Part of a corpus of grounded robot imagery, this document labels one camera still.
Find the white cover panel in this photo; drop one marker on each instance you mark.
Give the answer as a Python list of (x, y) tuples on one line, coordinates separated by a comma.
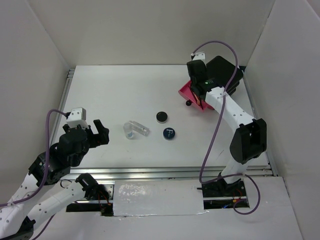
[(157, 198)]

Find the small clear upright bottle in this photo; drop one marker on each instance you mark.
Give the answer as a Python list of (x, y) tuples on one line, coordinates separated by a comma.
[(128, 130)]

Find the clear lying bottle with barcode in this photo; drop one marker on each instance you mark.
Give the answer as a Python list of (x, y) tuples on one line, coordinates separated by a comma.
[(139, 128)]

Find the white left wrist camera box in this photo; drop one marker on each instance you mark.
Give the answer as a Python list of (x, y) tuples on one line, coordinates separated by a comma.
[(77, 117)]

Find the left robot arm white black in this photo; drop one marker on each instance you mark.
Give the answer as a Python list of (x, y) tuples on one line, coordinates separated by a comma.
[(24, 212)]

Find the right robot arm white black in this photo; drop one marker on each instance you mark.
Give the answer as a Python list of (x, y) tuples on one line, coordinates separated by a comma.
[(249, 139)]

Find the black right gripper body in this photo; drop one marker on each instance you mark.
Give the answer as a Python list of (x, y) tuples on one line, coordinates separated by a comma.
[(193, 83)]

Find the black drawer cabinet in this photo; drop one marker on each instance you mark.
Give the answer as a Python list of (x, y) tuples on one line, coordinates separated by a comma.
[(221, 71)]

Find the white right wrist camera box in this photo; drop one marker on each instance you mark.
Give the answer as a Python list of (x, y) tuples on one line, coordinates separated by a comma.
[(198, 56)]

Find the black round compact jar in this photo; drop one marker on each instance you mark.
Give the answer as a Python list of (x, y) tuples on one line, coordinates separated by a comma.
[(161, 117)]

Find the navy round jar letter F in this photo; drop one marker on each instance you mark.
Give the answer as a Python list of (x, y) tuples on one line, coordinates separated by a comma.
[(169, 133)]

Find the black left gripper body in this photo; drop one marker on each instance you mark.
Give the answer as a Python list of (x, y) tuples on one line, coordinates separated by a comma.
[(94, 140)]

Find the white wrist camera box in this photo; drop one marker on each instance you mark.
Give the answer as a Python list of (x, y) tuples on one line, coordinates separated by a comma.
[(77, 117), (198, 56)]

